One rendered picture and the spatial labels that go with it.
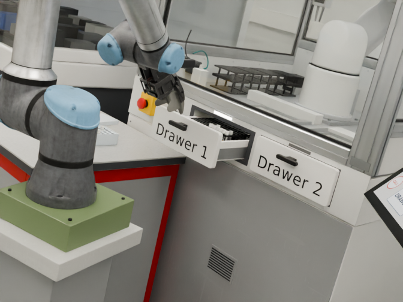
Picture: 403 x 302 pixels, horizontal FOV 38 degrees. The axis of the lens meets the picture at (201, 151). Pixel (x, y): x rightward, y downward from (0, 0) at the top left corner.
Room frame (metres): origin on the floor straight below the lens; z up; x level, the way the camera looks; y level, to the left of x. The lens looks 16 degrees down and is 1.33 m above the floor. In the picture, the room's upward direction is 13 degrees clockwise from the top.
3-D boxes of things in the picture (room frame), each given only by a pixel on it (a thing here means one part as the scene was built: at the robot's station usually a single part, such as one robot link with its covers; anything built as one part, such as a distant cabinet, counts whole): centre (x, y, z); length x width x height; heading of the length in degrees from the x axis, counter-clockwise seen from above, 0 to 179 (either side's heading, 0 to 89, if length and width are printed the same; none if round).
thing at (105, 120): (2.08, 0.39, 0.77); 0.13 x 0.09 x 0.02; 150
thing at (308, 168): (1.65, -0.27, 0.87); 0.29 x 0.02 x 0.11; 48
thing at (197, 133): (1.75, 0.06, 0.87); 0.29 x 0.02 x 0.11; 48
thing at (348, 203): (2.19, -0.39, 0.87); 1.02 x 0.95 x 0.14; 48
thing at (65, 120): (1.20, 0.29, 0.99); 0.13 x 0.12 x 0.14; 61
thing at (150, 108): (2.07, 0.22, 0.88); 0.07 x 0.05 x 0.07; 48
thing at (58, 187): (1.20, 0.28, 0.87); 0.15 x 0.15 x 0.10
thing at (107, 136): (1.84, 0.35, 0.78); 0.12 x 0.08 x 0.04; 136
